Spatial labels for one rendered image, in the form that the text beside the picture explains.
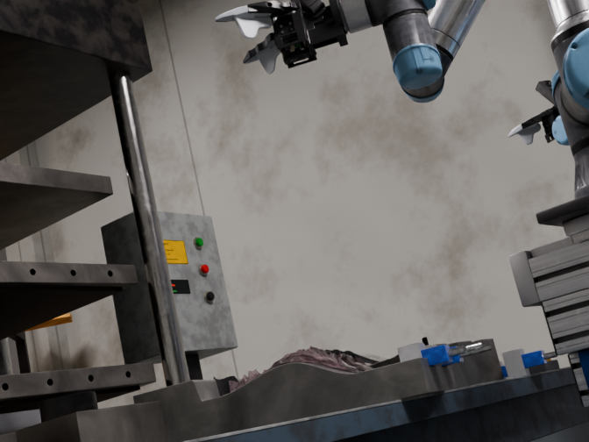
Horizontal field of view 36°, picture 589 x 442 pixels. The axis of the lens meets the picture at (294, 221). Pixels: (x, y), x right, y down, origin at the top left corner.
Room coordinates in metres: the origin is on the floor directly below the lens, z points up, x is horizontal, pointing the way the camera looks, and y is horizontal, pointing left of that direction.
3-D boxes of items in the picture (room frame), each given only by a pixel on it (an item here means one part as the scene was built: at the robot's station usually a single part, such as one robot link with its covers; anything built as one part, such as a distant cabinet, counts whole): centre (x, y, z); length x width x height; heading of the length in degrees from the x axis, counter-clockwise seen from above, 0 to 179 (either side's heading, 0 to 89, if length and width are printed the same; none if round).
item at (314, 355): (1.61, 0.05, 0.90); 0.26 x 0.18 x 0.08; 73
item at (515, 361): (1.86, -0.42, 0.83); 0.13 x 0.05 x 0.05; 69
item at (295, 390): (1.61, 0.06, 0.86); 0.50 x 0.26 x 0.11; 73
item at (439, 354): (1.48, -0.19, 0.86); 0.13 x 0.05 x 0.05; 73
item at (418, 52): (1.39, -0.25, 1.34); 0.11 x 0.08 x 0.11; 169
